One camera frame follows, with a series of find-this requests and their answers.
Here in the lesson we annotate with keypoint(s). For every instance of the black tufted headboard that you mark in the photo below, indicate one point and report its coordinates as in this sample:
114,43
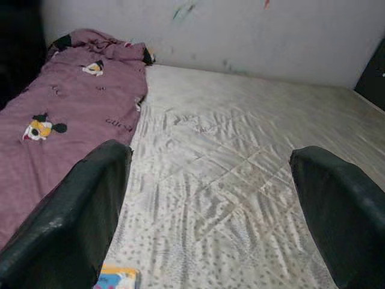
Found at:
373,84

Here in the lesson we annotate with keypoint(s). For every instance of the colourful children's book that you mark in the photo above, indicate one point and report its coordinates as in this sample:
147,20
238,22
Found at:
120,278

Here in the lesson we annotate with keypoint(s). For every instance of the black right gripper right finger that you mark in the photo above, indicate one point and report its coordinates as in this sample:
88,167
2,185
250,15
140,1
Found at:
346,225

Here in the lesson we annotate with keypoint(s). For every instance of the purple cartoon print blanket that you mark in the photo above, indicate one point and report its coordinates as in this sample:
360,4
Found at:
75,99

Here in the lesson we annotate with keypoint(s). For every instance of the white quilted mattress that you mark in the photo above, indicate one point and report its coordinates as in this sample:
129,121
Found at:
225,150

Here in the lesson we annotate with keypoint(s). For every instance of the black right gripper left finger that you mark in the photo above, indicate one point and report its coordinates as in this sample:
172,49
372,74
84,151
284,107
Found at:
69,225

